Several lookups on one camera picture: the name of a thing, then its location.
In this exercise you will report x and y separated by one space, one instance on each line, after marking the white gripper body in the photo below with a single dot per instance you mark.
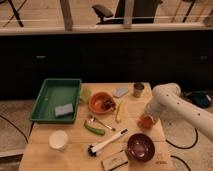
153 109

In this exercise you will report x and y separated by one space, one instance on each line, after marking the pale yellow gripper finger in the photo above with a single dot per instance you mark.
154 120

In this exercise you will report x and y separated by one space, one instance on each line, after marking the orange-red apple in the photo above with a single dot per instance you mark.
145 121

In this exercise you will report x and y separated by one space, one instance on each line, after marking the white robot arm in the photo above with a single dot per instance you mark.
168 96

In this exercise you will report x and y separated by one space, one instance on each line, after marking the metal cup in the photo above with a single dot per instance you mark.
138 89

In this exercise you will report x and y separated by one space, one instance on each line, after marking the white paper cup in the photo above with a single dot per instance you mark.
58 140

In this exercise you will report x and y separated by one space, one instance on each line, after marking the dark maroon bowl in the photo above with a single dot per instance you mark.
140 147

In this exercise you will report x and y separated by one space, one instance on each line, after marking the yellow banana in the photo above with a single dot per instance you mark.
119 112

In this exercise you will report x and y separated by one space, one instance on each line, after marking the grey-blue sponge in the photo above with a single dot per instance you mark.
120 91

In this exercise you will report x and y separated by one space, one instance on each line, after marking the dark grapes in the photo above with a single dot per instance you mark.
108 104

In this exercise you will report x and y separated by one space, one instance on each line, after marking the small wooden box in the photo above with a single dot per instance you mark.
114 161

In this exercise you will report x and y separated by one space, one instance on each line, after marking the green pepper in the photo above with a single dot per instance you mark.
97 131

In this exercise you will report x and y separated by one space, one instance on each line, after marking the orange bowl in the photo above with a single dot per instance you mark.
96 101

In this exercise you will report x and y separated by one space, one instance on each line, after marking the metal spoon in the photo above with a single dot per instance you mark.
93 119

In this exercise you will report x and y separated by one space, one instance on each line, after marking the white dish brush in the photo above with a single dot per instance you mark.
93 149

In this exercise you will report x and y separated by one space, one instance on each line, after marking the pale green vegetable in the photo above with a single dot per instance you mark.
85 95

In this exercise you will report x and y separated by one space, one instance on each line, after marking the grey sponge in tray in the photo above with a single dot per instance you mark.
63 110

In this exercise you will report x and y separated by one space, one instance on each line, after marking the green plastic tray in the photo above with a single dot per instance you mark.
56 92

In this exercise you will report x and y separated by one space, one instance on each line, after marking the black office chair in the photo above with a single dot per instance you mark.
143 12

